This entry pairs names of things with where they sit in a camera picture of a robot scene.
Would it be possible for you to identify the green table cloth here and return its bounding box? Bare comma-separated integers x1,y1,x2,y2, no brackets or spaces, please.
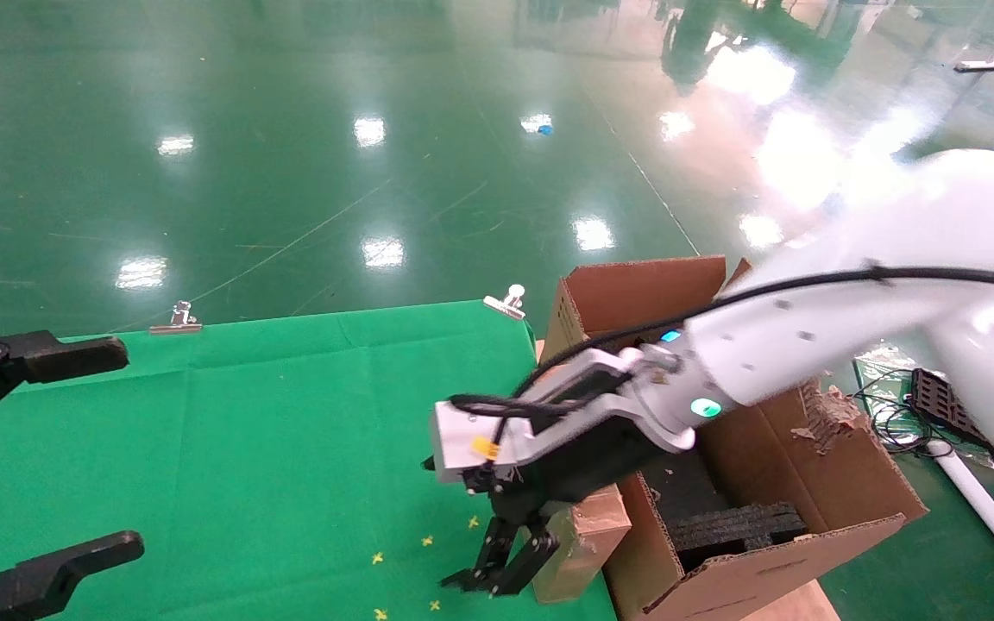
0,299,619,621

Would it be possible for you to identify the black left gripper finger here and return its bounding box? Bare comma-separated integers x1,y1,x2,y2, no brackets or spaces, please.
0,530,145,621
0,326,129,442

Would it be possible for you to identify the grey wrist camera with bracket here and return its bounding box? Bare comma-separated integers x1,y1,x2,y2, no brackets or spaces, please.
431,345,696,494

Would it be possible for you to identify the clear plastic bag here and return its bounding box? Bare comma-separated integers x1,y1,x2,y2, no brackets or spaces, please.
852,343,922,398

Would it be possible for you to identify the ribbed black foam block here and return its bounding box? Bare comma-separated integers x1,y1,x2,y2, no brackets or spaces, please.
668,502,808,572

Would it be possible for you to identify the small brown cardboard box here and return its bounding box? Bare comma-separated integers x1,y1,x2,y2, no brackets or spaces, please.
532,485,632,605

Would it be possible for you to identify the thin black wire bundle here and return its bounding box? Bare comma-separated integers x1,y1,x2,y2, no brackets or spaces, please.
851,367,955,456

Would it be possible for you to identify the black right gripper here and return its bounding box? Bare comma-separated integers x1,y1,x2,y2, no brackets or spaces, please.
422,416,679,598

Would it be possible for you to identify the metal binder clip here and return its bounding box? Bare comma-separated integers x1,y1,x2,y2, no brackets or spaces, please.
483,285,526,321
149,301,203,335

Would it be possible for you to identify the black foam base sheet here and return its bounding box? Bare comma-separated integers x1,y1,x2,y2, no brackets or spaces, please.
639,448,727,520

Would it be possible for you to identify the large open cardboard carton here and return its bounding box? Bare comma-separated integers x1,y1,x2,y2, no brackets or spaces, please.
540,254,929,621

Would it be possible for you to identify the white pipe frame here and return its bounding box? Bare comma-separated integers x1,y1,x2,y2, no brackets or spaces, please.
928,440,994,600

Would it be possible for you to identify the black plastic grid tray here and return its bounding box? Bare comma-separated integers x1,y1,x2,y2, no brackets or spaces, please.
909,368,994,462

